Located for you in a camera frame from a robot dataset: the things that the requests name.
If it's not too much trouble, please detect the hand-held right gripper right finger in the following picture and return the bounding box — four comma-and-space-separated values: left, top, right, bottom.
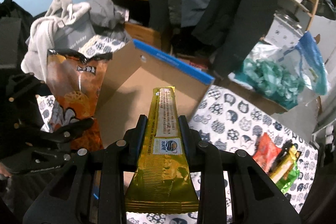
178, 114, 303, 224

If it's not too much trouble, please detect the black hanging jacket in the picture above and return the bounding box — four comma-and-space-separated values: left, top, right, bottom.
192, 0, 284, 78

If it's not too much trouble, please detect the green snack packet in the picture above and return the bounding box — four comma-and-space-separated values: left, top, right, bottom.
278, 161, 300, 193

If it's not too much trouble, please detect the white shoe rack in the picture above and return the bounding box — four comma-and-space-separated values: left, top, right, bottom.
312, 119, 336, 151

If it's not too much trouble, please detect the gold snack bar packet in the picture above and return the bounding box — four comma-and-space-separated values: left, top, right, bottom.
125, 86, 199, 214

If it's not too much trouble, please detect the plastic bag of teal packets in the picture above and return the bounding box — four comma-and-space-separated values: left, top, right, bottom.
228, 42, 307, 111

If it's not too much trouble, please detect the light grey hoodie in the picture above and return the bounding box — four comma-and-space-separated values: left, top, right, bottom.
21, 0, 91, 83

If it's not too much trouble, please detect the red snack packet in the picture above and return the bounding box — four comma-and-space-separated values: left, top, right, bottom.
252, 132, 283, 175

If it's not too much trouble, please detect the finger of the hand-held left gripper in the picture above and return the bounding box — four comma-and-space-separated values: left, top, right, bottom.
39, 118, 94, 150
7, 72, 53, 109

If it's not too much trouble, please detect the small cardboard box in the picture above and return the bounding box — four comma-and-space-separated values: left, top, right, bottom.
124, 21, 162, 49

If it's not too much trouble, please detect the orange snack bag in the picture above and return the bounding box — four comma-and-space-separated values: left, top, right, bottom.
47, 49, 113, 151

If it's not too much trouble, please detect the blue zip bag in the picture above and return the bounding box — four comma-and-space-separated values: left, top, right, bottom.
296, 31, 329, 96

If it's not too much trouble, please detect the grey fabric bag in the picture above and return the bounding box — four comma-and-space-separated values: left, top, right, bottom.
54, 19, 95, 52

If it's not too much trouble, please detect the cardboard box with blue edges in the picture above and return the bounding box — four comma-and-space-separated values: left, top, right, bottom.
92, 39, 216, 201

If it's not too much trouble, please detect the white patterned box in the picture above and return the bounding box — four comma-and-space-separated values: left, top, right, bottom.
267, 10, 303, 44

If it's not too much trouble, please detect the dark grey garment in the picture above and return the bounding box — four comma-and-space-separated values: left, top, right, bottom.
89, 0, 132, 44

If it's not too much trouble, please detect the cat print cloth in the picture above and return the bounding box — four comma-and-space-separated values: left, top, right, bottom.
37, 35, 319, 224

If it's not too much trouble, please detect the black yellow snack packet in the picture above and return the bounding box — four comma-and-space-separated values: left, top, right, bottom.
268, 139, 302, 180

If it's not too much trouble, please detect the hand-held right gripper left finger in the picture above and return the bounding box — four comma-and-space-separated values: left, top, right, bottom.
23, 114, 147, 224

